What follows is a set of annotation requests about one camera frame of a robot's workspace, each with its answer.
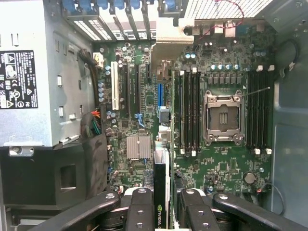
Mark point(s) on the black plastic air duct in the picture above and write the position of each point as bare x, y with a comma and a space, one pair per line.
36, 173

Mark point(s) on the silver chipset heatsink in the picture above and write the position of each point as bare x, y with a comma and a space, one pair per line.
138, 148

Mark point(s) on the white power connector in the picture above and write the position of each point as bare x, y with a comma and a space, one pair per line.
98, 59

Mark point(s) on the blue expansion slot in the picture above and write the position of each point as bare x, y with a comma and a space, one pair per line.
160, 95

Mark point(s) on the thin socket locking lever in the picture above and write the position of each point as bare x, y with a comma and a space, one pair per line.
257, 91

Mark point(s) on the black RAM slot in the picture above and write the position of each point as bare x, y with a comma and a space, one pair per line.
250, 108
270, 115
193, 108
263, 108
188, 108
182, 151
199, 108
257, 108

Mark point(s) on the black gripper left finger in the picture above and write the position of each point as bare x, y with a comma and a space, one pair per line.
140, 211

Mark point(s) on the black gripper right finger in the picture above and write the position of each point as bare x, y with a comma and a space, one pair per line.
197, 216

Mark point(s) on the black open PC case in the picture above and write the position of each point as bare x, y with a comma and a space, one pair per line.
288, 144

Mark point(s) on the metal CPU socket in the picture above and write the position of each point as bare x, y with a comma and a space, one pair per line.
223, 118

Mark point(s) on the short black expansion slot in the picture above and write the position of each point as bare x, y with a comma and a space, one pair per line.
148, 72

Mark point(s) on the green motherboard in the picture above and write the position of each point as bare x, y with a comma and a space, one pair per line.
216, 168

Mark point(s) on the long black expansion slot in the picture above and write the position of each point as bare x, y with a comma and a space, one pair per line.
137, 91
126, 91

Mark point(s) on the grey power supply unit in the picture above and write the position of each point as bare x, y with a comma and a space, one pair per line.
36, 125

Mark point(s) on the round coin cell battery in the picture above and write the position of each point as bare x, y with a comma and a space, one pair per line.
249, 178

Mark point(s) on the white expansion slot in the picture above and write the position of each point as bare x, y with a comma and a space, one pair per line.
115, 86

